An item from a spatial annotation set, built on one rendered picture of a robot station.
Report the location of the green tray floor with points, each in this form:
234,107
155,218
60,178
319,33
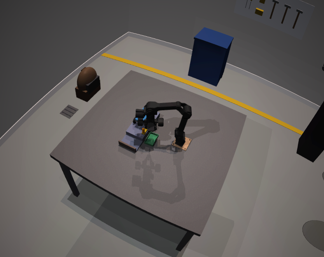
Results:
151,138

